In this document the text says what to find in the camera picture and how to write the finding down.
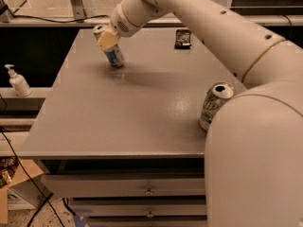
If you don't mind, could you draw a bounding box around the black floor cable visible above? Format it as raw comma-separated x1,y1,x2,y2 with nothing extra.
0,93,67,227

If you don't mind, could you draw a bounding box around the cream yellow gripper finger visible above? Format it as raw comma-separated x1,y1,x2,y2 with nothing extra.
97,28,119,51

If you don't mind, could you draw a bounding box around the top grey drawer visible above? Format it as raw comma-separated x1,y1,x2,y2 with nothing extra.
42,173,205,198

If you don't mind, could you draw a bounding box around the black cable on shelf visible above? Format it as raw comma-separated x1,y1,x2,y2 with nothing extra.
0,0,112,25

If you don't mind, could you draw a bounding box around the white pump soap bottle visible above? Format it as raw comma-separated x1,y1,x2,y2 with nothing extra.
5,64,31,97

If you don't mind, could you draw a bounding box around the grey drawer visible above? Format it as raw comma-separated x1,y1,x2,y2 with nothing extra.
42,173,205,198
69,196,206,217
87,217,207,227

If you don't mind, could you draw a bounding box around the middle grey drawer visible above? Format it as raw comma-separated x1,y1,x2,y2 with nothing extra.
69,196,206,217

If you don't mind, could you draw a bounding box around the silver blue redbull can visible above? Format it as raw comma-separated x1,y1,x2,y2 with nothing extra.
93,24,124,68

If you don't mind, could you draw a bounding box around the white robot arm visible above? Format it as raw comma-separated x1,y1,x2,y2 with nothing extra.
100,0,303,227

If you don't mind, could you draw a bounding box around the bottom grey drawer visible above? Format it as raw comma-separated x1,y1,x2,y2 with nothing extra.
87,217,207,227

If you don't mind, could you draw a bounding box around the black snack packet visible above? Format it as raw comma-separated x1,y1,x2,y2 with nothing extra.
174,29,191,49

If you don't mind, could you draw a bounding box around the green white 7up can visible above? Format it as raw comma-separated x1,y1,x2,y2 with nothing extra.
199,82,236,131

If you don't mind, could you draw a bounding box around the grey drawer cabinet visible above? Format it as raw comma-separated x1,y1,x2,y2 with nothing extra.
19,26,247,227

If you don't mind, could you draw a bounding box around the cardboard box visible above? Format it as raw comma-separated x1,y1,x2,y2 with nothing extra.
0,160,43,224

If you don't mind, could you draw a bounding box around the left grey metal bracket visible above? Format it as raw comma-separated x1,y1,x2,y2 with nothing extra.
70,0,97,21

